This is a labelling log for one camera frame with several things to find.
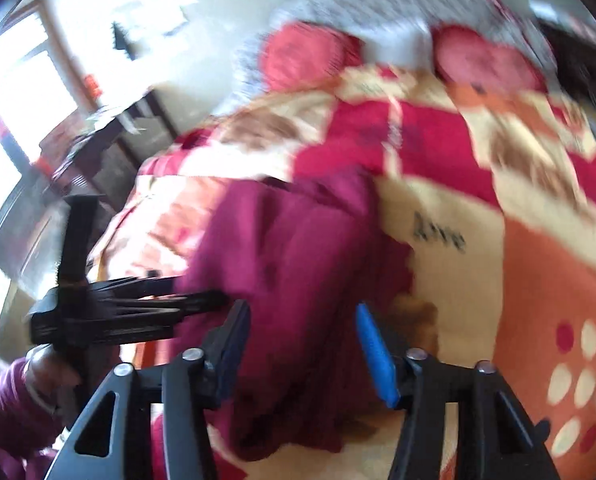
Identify red heart-shaped pillow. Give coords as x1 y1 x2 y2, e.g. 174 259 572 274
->
258 22 366 93

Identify wooden lattice window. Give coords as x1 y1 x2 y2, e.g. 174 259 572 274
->
0 0 103 241

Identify black hanging cloth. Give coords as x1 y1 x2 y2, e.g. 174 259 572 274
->
112 20 136 58

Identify floral quilt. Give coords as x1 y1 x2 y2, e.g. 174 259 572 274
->
230 0 559 91

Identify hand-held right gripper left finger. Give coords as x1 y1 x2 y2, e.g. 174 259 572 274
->
45 300 253 480

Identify person's left hand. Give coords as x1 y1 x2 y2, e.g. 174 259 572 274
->
25 344 81 406

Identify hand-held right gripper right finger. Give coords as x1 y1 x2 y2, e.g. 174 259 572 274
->
355 302 561 480

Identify red and cream printed blanket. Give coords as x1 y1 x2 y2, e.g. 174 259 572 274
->
85 62 596 480

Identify dark wooden desk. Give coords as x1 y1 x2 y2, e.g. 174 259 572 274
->
38 92 179 201

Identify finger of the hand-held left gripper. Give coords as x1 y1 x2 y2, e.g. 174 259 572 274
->
95 275 179 303
118 290 229 336

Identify maroon garment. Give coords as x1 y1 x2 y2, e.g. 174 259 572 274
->
150 167 413 463

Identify person's left forearm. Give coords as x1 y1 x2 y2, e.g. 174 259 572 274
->
0 360 68 480

